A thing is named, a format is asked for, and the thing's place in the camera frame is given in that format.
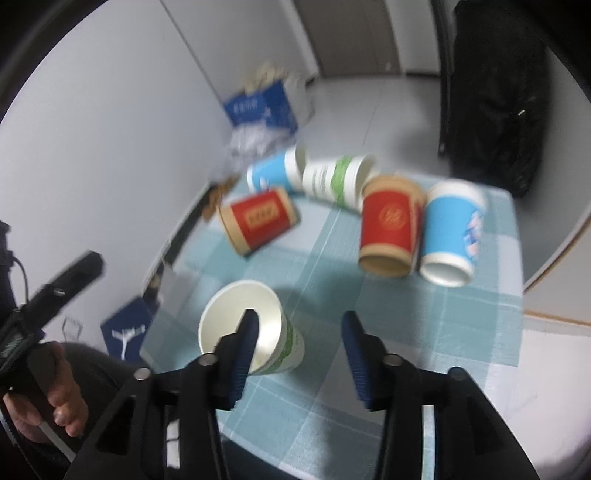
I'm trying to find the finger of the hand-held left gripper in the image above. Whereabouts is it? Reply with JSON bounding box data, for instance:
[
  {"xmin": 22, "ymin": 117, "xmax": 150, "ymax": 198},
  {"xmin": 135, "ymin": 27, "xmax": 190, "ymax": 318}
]
[{"xmin": 21, "ymin": 250, "xmax": 105, "ymax": 326}]

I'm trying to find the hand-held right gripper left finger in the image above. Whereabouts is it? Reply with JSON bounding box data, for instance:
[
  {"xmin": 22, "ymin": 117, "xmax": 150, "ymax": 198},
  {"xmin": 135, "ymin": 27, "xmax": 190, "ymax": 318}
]
[{"xmin": 62, "ymin": 308, "xmax": 262, "ymax": 480}]

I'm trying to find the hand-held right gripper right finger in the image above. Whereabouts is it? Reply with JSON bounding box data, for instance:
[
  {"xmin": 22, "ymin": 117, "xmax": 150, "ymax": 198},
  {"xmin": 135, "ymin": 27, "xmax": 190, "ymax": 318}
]
[{"xmin": 341, "ymin": 310, "xmax": 541, "ymax": 480}]

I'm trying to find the white cup green band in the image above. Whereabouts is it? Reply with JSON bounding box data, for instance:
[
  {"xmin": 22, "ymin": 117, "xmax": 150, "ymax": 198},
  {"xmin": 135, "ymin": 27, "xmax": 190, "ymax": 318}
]
[
  {"xmin": 198, "ymin": 279, "xmax": 306, "ymax": 377},
  {"xmin": 302, "ymin": 154, "xmax": 378, "ymax": 213}
]

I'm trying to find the red cup rectangular gold label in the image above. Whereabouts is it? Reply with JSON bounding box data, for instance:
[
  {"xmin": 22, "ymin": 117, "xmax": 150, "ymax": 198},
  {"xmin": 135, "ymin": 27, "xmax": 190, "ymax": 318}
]
[{"xmin": 219, "ymin": 186, "xmax": 301, "ymax": 257}]

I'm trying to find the red cup round gold emblem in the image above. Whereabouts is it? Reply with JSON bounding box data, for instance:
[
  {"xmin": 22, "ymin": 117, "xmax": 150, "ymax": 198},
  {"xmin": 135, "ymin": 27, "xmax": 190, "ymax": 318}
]
[{"xmin": 359, "ymin": 175, "xmax": 428, "ymax": 280}]

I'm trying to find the blue cup patterned print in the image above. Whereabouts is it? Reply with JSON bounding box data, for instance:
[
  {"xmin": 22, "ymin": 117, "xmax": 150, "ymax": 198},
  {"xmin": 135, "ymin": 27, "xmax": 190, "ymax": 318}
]
[{"xmin": 419, "ymin": 180, "xmax": 489, "ymax": 288}]

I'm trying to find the plain blue and white cup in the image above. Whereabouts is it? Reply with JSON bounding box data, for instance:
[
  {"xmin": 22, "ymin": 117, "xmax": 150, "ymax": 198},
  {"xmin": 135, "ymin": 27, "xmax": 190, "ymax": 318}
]
[{"xmin": 246, "ymin": 145, "xmax": 308, "ymax": 195}]

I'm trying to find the person's left hand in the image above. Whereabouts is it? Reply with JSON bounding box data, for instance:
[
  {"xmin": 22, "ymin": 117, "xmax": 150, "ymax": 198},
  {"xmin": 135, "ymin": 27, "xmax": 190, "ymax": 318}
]
[{"xmin": 2, "ymin": 340, "xmax": 89, "ymax": 440}]

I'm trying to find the person's dark trouser leg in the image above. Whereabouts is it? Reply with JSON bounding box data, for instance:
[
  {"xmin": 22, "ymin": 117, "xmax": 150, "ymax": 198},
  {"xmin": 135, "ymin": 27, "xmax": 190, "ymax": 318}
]
[{"xmin": 0, "ymin": 342, "xmax": 153, "ymax": 480}]

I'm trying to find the blue plaid tablecloth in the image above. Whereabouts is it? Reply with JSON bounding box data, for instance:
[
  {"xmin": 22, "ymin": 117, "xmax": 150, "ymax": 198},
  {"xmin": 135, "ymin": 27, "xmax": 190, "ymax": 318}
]
[{"xmin": 139, "ymin": 171, "xmax": 525, "ymax": 480}]

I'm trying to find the brown patterned item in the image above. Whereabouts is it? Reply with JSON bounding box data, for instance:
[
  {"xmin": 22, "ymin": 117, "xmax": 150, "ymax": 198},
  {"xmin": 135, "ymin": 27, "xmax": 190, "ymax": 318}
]
[{"xmin": 202, "ymin": 177, "xmax": 238, "ymax": 223}]

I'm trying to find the white plastic bag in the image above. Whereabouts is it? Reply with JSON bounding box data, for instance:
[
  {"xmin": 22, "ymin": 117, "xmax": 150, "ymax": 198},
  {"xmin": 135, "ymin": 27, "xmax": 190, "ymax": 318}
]
[{"xmin": 225, "ymin": 126, "xmax": 289, "ymax": 163}]

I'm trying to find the blue paper bag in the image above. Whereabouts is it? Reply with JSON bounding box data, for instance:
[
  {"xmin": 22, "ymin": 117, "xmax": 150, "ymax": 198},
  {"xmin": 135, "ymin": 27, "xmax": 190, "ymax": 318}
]
[{"xmin": 223, "ymin": 80, "xmax": 299, "ymax": 136}]

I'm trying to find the black luggage bag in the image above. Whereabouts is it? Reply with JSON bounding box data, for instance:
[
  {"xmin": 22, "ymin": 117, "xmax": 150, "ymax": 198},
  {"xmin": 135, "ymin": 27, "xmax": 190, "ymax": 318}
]
[{"xmin": 438, "ymin": 0, "xmax": 549, "ymax": 199}]

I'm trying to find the grey door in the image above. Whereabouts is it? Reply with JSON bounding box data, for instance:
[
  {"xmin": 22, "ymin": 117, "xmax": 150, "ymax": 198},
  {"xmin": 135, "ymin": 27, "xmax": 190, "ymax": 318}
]
[{"xmin": 294, "ymin": 0, "xmax": 403, "ymax": 79}]

